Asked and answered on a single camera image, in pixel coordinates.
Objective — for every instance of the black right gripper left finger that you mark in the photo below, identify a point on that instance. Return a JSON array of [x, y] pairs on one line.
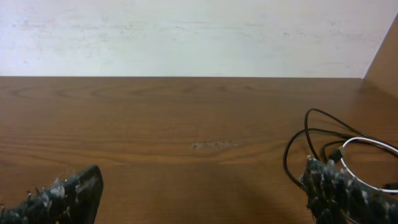
[[72, 200]]

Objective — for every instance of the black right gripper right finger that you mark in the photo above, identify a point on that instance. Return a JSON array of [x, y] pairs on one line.
[[334, 197]]

